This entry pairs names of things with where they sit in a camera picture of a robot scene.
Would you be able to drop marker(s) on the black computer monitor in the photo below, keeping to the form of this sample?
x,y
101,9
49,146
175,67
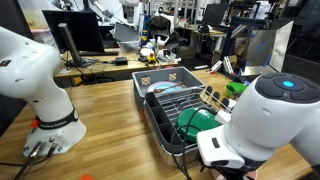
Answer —
x,y
76,30

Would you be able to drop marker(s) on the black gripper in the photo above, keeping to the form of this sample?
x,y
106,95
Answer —
x,y
233,173

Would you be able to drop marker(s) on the white goggles headset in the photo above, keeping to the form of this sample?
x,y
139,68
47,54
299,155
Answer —
x,y
166,55

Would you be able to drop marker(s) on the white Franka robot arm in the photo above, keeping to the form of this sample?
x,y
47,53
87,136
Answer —
x,y
33,73

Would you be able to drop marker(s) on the clear plastic bin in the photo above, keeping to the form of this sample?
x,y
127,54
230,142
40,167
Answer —
x,y
128,40

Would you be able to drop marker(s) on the green plate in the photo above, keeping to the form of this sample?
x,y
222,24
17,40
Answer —
x,y
206,120

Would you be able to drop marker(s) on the black power adapter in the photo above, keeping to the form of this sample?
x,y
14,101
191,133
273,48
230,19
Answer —
x,y
121,61

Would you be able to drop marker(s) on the silver metal panel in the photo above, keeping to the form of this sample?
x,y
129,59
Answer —
x,y
270,46

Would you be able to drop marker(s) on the slim monitor on stand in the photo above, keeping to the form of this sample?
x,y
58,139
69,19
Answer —
x,y
68,40

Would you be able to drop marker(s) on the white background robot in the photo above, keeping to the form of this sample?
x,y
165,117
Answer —
x,y
128,10

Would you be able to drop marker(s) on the green bowl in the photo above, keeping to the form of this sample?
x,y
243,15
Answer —
x,y
235,88

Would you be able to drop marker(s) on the black keyboard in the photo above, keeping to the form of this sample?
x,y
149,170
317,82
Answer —
x,y
100,53

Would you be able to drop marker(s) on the grey metal dish rack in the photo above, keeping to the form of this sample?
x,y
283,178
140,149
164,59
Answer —
x,y
160,116

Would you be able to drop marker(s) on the white cup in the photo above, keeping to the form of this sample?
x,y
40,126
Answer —
x,y
231,103

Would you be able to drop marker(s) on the black backpack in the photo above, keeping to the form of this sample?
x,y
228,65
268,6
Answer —
x,y
159,25

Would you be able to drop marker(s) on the white bowl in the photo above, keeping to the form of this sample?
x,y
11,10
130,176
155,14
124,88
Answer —
x,y
146,52

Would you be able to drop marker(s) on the pale blue plate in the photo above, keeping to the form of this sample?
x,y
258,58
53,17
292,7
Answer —
x,y
156,87

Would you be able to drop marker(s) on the white spray bottle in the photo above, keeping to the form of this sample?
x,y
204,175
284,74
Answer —
x,y
160,41

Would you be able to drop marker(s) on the wooden desk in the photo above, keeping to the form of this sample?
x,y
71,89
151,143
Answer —
x,y
100,68

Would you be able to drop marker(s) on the dark background monitor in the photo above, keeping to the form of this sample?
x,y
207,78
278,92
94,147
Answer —
x,y
215,15

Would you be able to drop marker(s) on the black camera stand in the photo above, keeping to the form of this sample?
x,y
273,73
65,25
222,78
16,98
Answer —
x,y
226,65

